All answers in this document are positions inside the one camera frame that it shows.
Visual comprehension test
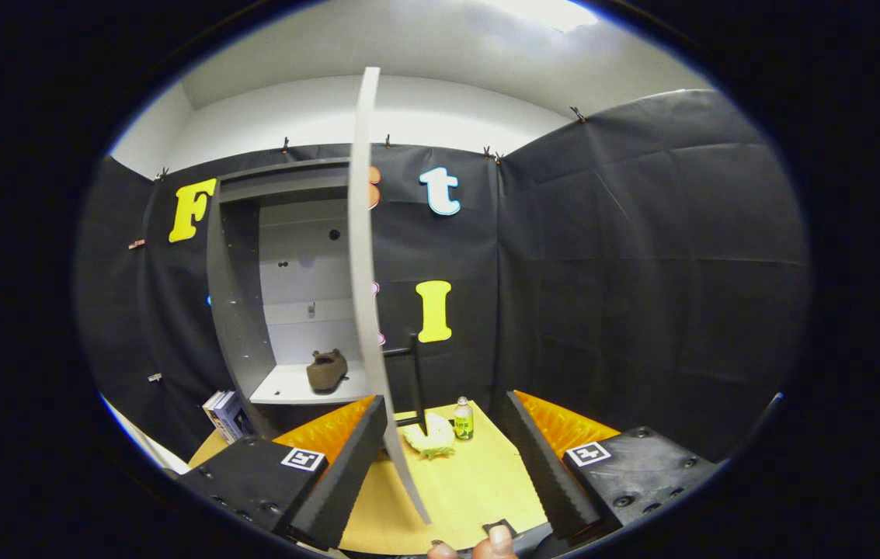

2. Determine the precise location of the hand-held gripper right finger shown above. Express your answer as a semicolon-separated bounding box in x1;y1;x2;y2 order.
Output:
498;391;720;542

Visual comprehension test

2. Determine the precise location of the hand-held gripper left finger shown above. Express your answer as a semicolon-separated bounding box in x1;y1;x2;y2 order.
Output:
176;394;390;552

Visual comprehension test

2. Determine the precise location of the brown fuzzy shoe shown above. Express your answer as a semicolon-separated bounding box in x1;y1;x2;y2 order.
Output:
306;349;349;392

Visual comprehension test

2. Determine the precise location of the black door handle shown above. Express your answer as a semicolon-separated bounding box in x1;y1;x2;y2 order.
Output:
384;334;431;437

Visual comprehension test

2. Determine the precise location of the dark grey shoe cabinet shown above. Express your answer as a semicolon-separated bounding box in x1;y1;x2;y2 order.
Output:
207;158;378;439

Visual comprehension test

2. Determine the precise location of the beige shoe cabinet door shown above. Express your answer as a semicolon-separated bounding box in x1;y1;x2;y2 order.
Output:
348;67;433;525

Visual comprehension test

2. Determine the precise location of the green label bottle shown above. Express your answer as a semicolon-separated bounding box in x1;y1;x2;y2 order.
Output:
453;397;475;442

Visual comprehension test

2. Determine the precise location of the yellow plush toy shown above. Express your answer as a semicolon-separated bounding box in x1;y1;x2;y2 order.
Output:
402;423;456;459

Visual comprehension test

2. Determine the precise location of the stack of books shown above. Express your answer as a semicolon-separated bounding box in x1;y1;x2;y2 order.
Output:
203;390;256;445

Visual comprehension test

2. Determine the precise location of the black backdrop cloth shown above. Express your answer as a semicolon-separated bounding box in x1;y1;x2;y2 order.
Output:
75;89;809;467

